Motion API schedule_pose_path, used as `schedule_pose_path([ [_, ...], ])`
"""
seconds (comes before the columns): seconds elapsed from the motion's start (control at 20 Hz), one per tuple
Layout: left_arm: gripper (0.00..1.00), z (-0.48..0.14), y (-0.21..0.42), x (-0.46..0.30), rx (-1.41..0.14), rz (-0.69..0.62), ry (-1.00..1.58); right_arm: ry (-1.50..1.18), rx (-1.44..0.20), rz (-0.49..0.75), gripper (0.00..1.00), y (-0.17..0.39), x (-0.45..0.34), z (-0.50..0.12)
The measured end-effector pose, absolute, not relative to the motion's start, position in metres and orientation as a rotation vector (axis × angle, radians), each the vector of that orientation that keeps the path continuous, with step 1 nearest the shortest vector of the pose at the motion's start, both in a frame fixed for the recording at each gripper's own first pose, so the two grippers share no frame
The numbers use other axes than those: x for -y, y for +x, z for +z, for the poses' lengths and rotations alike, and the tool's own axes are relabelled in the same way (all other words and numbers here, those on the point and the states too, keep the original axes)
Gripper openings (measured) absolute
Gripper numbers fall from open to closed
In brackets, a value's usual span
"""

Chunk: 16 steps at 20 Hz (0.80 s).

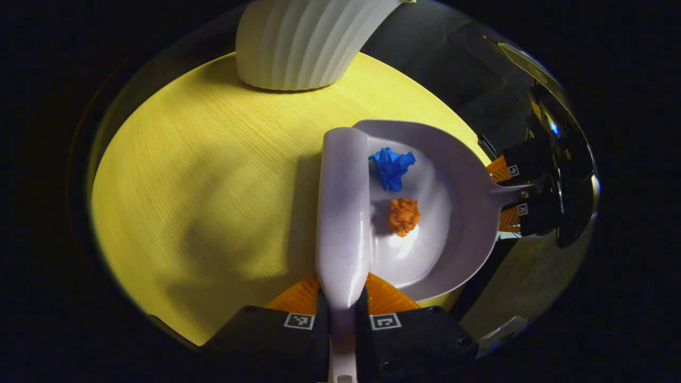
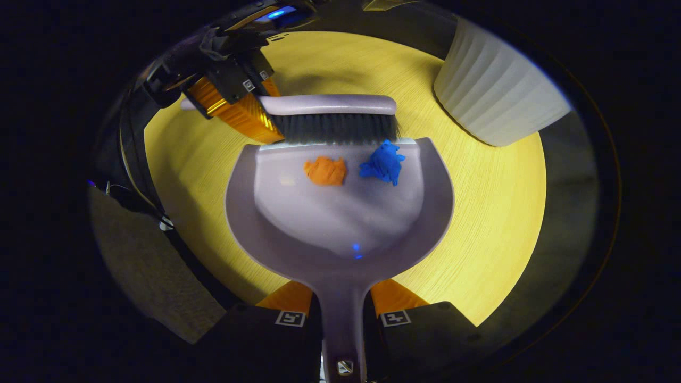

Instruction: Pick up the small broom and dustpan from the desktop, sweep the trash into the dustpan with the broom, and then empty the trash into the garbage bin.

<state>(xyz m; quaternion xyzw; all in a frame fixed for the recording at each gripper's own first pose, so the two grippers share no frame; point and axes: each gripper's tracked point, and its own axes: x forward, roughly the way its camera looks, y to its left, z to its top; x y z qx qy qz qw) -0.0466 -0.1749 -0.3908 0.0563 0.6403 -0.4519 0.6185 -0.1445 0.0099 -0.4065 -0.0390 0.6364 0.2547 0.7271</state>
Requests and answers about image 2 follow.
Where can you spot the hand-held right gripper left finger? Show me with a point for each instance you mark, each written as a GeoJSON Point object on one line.
{"type": "Point", "coordinates": [266, 346]}

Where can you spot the white ribbed garbage bin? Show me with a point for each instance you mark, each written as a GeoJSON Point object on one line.
{"type": "Point", "coordinates": [495, 90]}

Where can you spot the mauve dustpan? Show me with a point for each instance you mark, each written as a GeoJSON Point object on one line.
{"type": "Point", "coordinates": [340, 218]}

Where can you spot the blue paper trash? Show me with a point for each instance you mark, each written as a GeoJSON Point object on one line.
{"type": "Point", "coordinates": [383, 164]}

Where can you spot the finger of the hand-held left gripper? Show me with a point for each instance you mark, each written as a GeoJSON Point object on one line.
{"type": "Point", "coordinates": [234, 85]}
{"type": "Point", "coordinates": [264, 69]}

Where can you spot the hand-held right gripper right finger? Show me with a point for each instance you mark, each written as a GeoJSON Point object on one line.
{"type": "Point", "coordinates": [420, 346]}

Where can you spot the orange paper trash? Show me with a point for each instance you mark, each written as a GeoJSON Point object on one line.
{"type": "Point", "coordinates": [325, 171]}

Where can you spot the small mauve broom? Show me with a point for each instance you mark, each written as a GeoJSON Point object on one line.
{"type": "Point", "coordinates": [330, 114]}

